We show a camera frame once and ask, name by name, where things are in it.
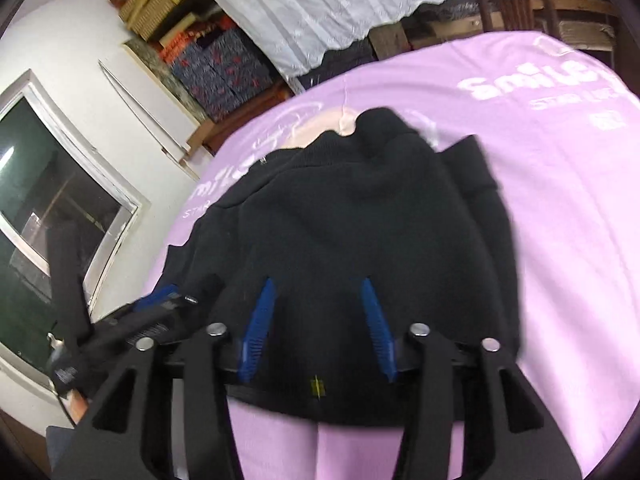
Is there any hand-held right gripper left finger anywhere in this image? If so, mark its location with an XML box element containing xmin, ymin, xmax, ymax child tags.
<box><xmin>55</xmin><ymin>277</ymin><xmax>278</xmax><ymax>480</ymax></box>

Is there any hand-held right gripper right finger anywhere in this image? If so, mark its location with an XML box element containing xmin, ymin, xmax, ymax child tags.
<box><xmin>360</xmin><ymin>277</ymin><xmax>583</xmax><ymax>480</ymax></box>

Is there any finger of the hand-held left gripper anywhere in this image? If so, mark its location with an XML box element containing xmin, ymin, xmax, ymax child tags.
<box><xmin>125</xmin><ymin>275</ymin><xmax>226</xmax><ymax>346</ymax></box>
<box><xmin>47</xmin><ymin>219</ymin><xmax>95</xmax><ymax>351</ymax></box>

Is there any black hoodie with yellow lining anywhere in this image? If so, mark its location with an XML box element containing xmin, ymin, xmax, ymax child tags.
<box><xmin>150</xmin><ymin>107</ymin><xmax>524</xmax><ymax>429</ymax></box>

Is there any person's left forearm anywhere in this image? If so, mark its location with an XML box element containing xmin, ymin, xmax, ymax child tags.
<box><xmin>45</xmin><ymin>390</ymin><xmax>95</xmax><ymax>480</ymax></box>

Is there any white framed window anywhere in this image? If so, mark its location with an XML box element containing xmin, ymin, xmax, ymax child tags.
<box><xmin>0</xmin><ymin>69</ymin><xmax>152</xmax><ymax>393</ymax></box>

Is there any low wooden bench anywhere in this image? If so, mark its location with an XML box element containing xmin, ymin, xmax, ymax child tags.
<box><xmin>186</xmin><ymin>80</ymin><xmax>297</xmax><ymax>157</ymax></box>

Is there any white flat board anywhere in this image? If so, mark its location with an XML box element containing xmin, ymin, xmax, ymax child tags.
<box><xmin>97</xmin><ymin>42</ymin><xmax>202</xmax><ymax>182</ymax></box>

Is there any purple printed blanket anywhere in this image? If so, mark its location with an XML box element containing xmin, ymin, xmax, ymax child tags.
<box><xmin>140</xmin><ymin>30</ymin><xmax>640</xmax><ymax>480</ymax></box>

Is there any green marbled panel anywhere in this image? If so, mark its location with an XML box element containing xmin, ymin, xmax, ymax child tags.
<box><xmin>122</xmin><ymin>37</ymin><xmax>207</xmax><ymax>122</ymax></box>

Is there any stack of blue patterned boxes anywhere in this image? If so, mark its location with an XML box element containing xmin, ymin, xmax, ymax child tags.
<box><xmin>170</xmin><ymin>27</ymin><xmax>274</xmax><ymax>122</ymax></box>

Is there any stack of orange boxes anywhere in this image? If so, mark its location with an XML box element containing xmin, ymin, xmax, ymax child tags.
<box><xmin>159</xmin><ymin>16</ymin><xmax>237</xmax><ymax>62</ymax></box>

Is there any stack of tan woven boxes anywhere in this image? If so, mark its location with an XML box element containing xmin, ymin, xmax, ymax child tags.
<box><xmin>116</xmin><ymin>0</ymin><xmax>199</xmax><ymax>42</ymax></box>

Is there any white lace cloth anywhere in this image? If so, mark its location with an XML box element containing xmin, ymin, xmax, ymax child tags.
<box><xmin>175</xmin><ymin>0</ymin><xmax>609</xmax><ymax>79</ymax></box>

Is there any dark wooden chair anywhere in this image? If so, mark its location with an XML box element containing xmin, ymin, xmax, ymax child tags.
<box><xmin>472</xmin><ymin>0</ymin><xmax>562</xmax><ymax>42</ymax></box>

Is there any stack of wicker baskets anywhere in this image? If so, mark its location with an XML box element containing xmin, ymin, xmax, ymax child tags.
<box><xmin>532</xmin><ymin>0</ymin><xmax>619</xmax><ymax>52</ymax></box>

